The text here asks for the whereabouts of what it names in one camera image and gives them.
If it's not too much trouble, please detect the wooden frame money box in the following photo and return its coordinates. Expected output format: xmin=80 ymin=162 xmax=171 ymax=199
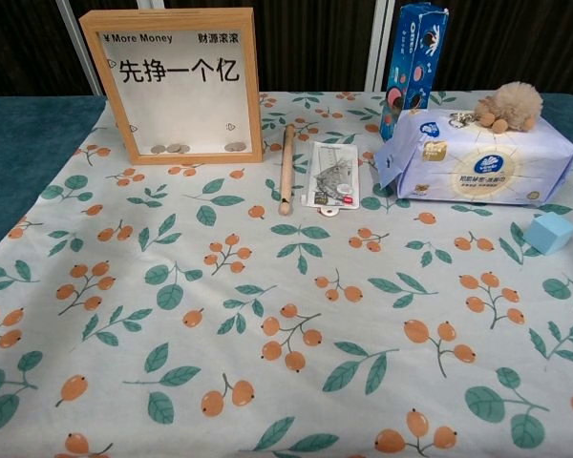
xmin=78 ymin=7 xmax=265 ymax=166

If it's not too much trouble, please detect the wooden stick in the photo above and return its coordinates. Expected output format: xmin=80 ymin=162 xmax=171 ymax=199
xmin=277 ymin=124 xmax=297 ymax=217

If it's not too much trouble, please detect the floral tablecloth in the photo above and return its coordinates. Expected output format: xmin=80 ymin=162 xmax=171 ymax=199
xmin=0 ymin=90 xmax=573 ymax=458

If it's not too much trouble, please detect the metal key ring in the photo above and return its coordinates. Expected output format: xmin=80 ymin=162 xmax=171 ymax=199
xmin=447 ymin=111 xmax=477 ymax=131

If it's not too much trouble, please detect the teal table cover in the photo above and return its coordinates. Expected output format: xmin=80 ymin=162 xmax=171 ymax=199
xmin=0 ymin=93 xmax=573 ymax=262

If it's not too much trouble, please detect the clear pouch with cat card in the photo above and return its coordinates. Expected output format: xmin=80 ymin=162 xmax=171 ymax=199
xmin=301 ymin=140 xmax=361 ymax=219

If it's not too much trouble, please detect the blue Oreo cookie box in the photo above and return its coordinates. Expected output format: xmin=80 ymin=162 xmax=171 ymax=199
xmin=378 ymin=1 xmax=451 ymax=142

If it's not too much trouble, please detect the thin white partition post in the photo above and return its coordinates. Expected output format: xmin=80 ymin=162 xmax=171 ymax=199
xmin=55 ymin=0 xmax=107 ymax=97

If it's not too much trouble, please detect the light blue foam cube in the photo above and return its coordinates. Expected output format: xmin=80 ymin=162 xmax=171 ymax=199
xmin=523 ymin=212 xmax=573 ymax=255

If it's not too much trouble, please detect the white tissue pack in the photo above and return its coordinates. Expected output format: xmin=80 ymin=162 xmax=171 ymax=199
xmin=372 ymin=107 xmax=573 ymax=208

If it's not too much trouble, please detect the beige plush keychain toy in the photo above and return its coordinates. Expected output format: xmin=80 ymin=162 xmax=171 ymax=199
xmin=473 ymin=81 xmax=546 ymax=133

